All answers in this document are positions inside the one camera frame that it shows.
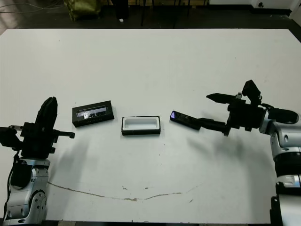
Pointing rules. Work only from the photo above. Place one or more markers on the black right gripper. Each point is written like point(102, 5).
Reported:
point(244, 115)

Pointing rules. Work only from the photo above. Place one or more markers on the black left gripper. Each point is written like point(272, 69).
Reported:
point(37, 143)

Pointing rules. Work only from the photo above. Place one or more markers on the black slim camera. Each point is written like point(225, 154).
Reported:
point(181, 116)

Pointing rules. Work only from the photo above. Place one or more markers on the black printed box lid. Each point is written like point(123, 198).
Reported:
point(94, 120)

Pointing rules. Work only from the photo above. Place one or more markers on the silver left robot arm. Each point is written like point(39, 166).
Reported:
point(26, 188)

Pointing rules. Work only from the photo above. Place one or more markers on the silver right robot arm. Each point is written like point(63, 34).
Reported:
point(287, 141)

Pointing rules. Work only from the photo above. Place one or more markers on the black box white insert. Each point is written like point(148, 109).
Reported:
point(141, 132)

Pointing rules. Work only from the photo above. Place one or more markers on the olive green bag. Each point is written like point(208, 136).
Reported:
point(84, 9)

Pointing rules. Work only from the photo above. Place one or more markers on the white cabinet with black knob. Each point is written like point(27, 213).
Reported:
point(272, 3)

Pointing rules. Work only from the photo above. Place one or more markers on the black upright stand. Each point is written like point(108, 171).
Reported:
point(122, 9)

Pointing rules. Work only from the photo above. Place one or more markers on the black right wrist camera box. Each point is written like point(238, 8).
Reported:
point(250, 90)

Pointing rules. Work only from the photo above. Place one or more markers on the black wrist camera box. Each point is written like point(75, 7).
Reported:
point(250, 90)
point(9, 139)

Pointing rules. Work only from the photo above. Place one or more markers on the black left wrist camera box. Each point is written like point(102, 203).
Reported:
point(9, 139)

